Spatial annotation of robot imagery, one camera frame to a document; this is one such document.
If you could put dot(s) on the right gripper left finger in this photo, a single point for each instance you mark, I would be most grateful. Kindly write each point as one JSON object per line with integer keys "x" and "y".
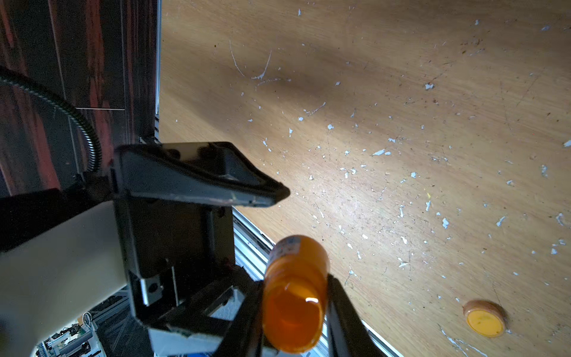
{"x": 245, "y": 334}

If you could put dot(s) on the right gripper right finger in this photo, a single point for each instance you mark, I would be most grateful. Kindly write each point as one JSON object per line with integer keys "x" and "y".
{"x": 346, "y": 334}

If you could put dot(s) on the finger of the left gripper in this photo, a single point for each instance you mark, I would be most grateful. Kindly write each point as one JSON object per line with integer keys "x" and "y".
{"x": 207, "y": 173}

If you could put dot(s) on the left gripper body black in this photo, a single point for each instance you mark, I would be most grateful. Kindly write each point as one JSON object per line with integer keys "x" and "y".
{"x": 184, "y": 284}

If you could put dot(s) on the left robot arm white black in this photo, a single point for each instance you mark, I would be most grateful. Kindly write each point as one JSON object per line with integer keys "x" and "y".
{"x": 27, "y": 216}

